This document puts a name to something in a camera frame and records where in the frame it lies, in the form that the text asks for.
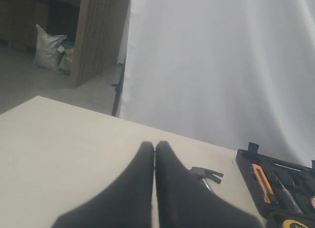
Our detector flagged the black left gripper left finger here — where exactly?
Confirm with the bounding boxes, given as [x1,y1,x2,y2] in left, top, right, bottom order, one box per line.
[53,141,155,228]

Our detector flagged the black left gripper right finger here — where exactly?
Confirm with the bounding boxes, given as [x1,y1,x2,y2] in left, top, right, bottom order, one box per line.
[156,141,262,228]

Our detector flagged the steel claw hammer black grip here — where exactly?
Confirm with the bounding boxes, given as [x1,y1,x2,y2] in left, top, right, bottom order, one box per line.
[189,166,224,194]

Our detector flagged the black PVC electrical tape roll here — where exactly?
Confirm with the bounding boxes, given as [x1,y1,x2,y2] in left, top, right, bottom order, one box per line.
[310,196,315,209]

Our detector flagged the black plastic tool case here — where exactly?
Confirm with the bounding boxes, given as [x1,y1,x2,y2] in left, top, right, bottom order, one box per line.
[236,142,315,228]

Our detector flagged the orange utility knife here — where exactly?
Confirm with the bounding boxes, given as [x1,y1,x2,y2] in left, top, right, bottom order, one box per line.
[252,164,278,205]

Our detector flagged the yellow 2m measuring tape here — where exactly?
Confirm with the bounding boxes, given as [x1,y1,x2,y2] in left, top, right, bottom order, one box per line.
[281,219,309,228]

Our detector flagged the clear voltage tester screwdriver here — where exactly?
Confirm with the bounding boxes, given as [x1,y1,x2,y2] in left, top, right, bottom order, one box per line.
[276,177,303,214]

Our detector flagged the black backdrop stand pole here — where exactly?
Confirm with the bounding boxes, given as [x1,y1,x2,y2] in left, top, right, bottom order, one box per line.
[111,56,126,117]

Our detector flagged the white backdrop cloth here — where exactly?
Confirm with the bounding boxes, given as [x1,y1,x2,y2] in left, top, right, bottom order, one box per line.
[120,0,315,165]

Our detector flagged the green printed bag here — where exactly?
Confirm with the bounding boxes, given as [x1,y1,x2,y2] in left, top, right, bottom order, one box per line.
[57,41,74,75]

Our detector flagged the grey woven sack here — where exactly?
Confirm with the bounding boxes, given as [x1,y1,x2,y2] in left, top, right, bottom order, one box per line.
[33,24,67,70]

